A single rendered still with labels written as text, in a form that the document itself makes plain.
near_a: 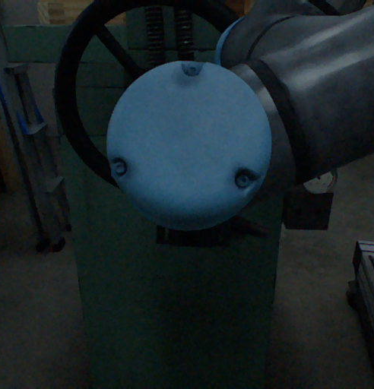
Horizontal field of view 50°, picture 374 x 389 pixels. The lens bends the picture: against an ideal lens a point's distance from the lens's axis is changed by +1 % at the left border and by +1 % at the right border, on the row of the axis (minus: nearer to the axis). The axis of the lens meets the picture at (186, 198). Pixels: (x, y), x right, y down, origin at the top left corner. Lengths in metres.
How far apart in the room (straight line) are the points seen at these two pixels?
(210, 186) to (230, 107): 0.03
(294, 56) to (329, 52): 0.02
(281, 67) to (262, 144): 0.05
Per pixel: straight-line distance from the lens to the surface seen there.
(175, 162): 0.17
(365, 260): 1.36
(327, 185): 0.74
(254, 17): 0.34
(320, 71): 0.21
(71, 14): 0.94
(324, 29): 0.23
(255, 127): 0.17
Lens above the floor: 0.92
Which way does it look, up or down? 25 degrees down
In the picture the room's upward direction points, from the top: straight up
